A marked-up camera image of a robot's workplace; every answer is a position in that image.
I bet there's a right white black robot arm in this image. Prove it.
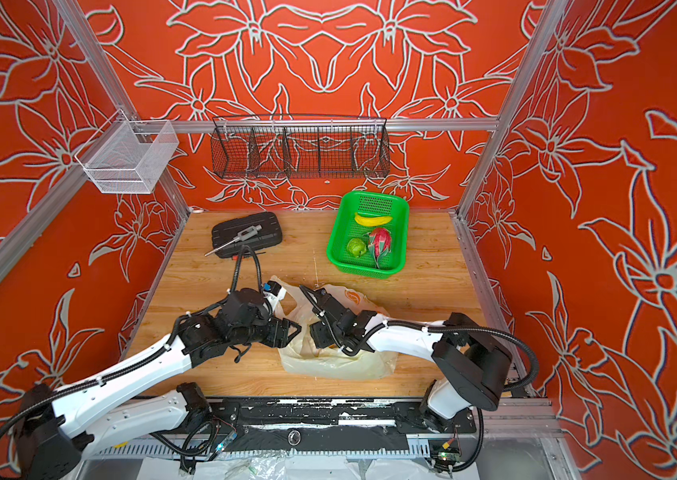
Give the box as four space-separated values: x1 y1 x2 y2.
300 285 540 420

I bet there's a light green crinkled fruit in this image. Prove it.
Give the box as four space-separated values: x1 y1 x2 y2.
345 238 368 258

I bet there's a green plastic basket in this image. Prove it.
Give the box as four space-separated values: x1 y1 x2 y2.
326 191 410 279

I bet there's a translucent plastic bag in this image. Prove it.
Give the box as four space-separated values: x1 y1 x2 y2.
270 275 398 381

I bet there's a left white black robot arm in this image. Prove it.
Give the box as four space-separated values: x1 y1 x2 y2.
0 281 302 479

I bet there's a small circuit board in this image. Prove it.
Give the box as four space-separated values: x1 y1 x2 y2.
431 441 462 474

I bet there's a white wire mesh basket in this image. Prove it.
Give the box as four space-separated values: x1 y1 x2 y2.
74 110 180 194

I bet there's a black tool case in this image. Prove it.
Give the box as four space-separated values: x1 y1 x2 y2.
206 212 284 259

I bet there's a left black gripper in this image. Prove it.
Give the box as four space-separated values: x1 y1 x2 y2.
232 310 306 345

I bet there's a pink dragon fruit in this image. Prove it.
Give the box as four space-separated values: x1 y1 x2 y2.
368 227 392 268

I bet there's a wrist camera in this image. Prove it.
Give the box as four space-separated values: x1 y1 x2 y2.
300 285 353 325
218 281 286 328

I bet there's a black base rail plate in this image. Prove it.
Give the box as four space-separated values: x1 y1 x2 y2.
188 397 477 458

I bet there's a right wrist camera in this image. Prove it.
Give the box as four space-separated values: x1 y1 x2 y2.
300 285 353 325

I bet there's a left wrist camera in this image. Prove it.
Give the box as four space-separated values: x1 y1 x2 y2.
218 281 286 328

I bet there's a black wire wall basket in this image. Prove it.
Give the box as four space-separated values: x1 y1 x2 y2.
210 115 391 180

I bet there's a silver ratchet screwdriver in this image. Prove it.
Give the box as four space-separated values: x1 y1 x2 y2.
206 225 262 256

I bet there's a yellow banana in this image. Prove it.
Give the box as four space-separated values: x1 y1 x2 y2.
354 213 393 228

